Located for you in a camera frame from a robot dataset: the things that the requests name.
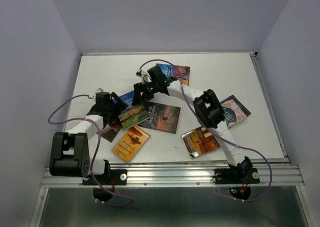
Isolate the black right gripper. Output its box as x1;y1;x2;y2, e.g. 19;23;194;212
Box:
131;81;158;107

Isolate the Animal Farm book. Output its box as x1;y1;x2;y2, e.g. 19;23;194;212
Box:
114;90;149;129

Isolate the Three Days to See book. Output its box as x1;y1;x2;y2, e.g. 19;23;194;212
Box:
100;121;122;143

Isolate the A Tale of Two Cities book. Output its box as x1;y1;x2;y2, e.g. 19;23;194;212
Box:
138;101;181;134

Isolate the Jane Eyre blue book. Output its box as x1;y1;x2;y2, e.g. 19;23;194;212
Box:
156;63;191;86

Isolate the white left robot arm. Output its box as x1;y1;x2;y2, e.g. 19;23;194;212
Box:
49;92;128;178

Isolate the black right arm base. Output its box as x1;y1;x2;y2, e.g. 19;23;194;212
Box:
212;156;260;201

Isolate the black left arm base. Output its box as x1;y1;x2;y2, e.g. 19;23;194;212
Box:
82;159;128;204

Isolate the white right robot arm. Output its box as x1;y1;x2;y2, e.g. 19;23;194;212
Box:
132;65;253;182

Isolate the orange Huckleberry Finn book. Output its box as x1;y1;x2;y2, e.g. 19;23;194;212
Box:
111;125;151;163

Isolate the brown glossy paperback book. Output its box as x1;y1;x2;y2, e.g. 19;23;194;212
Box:
181;127;220;159

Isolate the Little Women book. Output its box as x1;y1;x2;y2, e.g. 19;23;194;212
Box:
220;95;251;129

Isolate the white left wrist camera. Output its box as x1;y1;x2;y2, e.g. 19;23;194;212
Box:
88;87;104;100

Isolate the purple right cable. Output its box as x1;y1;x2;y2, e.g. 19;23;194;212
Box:
138;59;273;203

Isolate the purple cable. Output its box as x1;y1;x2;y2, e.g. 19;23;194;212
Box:
47;94;134;207
138;59;273;203

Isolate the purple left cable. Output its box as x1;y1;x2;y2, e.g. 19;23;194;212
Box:
47;94;134;207

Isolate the aluminium mounting rail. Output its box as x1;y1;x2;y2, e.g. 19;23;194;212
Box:
40;162;305;189

